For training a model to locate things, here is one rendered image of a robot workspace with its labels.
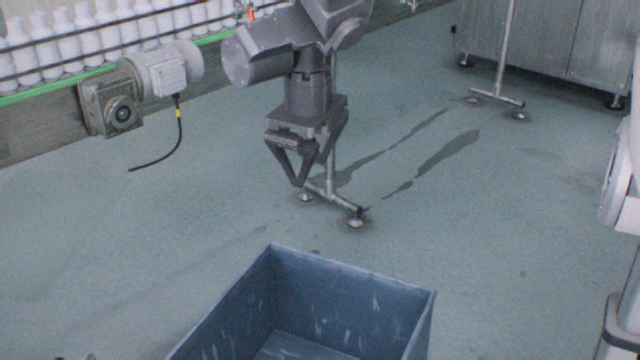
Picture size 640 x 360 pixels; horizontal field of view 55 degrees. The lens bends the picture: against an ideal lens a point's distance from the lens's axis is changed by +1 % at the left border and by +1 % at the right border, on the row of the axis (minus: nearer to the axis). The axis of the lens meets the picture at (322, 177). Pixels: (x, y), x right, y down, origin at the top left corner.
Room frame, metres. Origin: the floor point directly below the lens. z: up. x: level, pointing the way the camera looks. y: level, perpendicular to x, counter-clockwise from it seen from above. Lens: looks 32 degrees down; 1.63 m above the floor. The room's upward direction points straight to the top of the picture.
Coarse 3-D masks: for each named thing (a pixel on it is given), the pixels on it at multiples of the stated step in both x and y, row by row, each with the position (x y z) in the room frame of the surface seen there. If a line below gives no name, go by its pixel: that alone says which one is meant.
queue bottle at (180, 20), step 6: (174, 0) 1.82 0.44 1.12; (180, 0) 1.82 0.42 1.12; (186, 0) 1.83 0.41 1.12; (174, 12) 1.82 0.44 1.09; (180, 12) 1.82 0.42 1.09; (186, 12) 1.83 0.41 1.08; (174, 18) 1.82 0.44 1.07; (180, 18) 1.82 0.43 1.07; (186, 18) 1.83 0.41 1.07; (180, 24) 1.82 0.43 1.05; (186, 24) 1.83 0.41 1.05; (192, 30) 1.85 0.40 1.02; (180, 36) 1.82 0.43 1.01; (186, 36) 1.82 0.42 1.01
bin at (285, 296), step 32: (256, 256) 0.84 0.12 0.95; (288, 256) 0.86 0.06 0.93; (320, 256) 0.84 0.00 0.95; (256, 288) 0.83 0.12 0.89; (288, 288) 0.86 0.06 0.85; (320, 288) 0.84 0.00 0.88; (352, 288) 0.81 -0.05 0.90; (384, 288) 0.79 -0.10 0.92; (416, 288) 0.76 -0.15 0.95; (224, 320) 0.73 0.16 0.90; (256, 320) 0.82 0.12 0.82; (288, 320) 0.87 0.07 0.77; (320, 320) 0.84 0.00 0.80; (352, 320) 0.81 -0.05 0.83; (384, 320) 0.78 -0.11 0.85; (416, 320) 0.76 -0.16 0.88; (192, 352) 0.66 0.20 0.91; (224, 352) 0.73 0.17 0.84; (256, 352) 0.81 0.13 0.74; (288, 352) 0.82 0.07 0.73; (320, 352) 0.82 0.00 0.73; (352, 352) 0.81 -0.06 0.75; (384, 352) 0.78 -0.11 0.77; (416, 352) 0.68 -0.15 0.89
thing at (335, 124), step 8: (336, 112) 0.68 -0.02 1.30; (344, 112) 0.71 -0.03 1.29; (328, 120) 0.66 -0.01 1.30; (336, 120) 0.68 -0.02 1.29; (344, 120) 0.70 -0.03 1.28; (320, 128) 0.66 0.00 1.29; (328, 128) 0.66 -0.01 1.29; (336, 128) 0.70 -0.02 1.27; (336, 136) 0.70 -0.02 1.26; (328, 144) 0.71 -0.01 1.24; (328, 152) 0.71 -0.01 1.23; (320, 160) 0.71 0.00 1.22
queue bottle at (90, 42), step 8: (80, 8) 1.61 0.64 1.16; (88, 8) 1.63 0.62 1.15; (80, 16) 1.61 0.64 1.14; (88, 16) 1.62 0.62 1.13; (80, 24) 1.60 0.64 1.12; (88, 24) 1.60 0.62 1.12; (96, 24) 1.62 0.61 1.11; (88, 32) 1.60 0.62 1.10; (96, 32) 1.62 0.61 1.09; (80, 40) 1.60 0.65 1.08; (88, 40) 1.60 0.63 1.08; (96, 40) 1.61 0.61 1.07; (88, 48) 1.60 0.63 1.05; (96, 48) 1.61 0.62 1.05; (88, 64) 1.60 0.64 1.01; (96, 64) 1.60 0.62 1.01
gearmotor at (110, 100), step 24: (168, 48) 1.64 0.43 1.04; (192, 48) 1.68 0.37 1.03; (120, 72) 1.56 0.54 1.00; (144, 72) 1.54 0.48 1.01; (168, 72) 1.55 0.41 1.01; (192, 72) 1.64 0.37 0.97; (96, 96) 1.45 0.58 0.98; (120, 96) 1.49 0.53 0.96; (144, 96) 1.54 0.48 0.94; (96, 120) 1.47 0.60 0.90; (120, 120) 1.47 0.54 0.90
